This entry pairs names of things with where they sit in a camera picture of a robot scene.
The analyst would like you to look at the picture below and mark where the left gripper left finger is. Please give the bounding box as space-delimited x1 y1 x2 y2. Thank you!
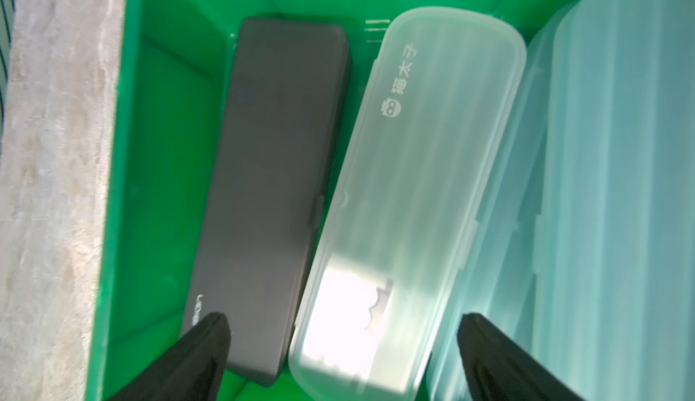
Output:
110 312 231 400

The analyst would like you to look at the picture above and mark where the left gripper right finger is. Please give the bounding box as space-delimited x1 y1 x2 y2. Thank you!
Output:
457 313 580 400

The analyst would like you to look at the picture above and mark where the light blue pencil case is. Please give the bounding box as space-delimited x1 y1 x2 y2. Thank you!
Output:
425 4 573 400

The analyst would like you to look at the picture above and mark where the black pencil case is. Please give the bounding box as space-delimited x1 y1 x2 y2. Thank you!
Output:
182 17 352 387

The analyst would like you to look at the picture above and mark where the frosted clear pencil case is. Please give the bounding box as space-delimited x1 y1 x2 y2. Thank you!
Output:
289 7 527 400

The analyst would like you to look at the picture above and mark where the green storage tray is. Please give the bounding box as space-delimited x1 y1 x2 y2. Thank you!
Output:
85 0 573 400

